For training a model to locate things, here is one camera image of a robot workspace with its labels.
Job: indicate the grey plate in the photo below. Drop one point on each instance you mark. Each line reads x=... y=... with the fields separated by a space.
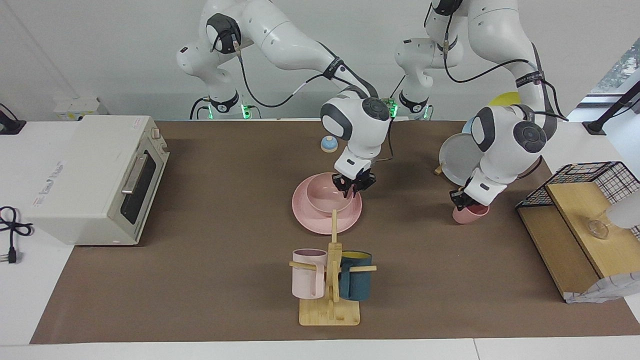
x=457 y=157

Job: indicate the yellow plate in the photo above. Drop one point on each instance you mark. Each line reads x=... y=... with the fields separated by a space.
x=505 y=98

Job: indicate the white power strip box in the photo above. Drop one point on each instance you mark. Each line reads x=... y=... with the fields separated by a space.
x=75 y=107

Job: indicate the clear glass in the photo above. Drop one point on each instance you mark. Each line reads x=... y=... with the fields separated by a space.
x=598 y=229

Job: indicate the dark teal mug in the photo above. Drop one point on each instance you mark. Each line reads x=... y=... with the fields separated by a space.
x=357 y=282

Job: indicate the pink plate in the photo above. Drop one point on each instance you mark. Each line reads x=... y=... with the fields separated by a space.
x=305 y=215

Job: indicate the blue and beige bell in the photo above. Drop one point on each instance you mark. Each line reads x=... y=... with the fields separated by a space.
x=328 y=145

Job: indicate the black slanted stand pole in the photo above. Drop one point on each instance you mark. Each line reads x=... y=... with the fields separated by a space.
x=612 y=107

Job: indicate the light pink mug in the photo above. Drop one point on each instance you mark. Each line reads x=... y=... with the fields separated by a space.
x=306 y=280

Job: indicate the pink bowl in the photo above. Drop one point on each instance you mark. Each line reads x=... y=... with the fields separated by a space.
x=325 y=197

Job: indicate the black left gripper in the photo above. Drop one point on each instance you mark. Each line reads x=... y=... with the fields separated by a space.
x=461 y=194

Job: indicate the light blue plate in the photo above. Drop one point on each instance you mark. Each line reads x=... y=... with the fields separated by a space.
x=469 y=126

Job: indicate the black clamp stand base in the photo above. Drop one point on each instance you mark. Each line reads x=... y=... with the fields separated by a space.
x=10 y=126

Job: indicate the wooden plate rack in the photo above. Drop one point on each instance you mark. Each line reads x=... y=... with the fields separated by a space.
x=438 y=169

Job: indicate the brown table mat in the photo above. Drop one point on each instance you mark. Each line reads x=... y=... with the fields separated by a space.
x=200 y=290

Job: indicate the white toaster oven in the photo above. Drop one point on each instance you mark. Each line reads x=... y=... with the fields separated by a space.
x=85 y=170

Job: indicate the wooden mug tree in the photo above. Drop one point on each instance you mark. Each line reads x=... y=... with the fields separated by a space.
x=330 y=312

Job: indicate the wooden two-tier shelf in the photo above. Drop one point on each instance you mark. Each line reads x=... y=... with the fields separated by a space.
x=565 y=250

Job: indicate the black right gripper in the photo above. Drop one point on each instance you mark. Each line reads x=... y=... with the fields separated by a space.
x=356 y=179

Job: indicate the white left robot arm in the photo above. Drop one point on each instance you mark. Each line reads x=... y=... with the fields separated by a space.
x=500 y=140

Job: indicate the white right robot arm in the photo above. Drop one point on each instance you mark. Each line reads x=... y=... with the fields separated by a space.
x=285 y=35

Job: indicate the pink cup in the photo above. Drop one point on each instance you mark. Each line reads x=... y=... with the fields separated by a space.
x=470 y=215

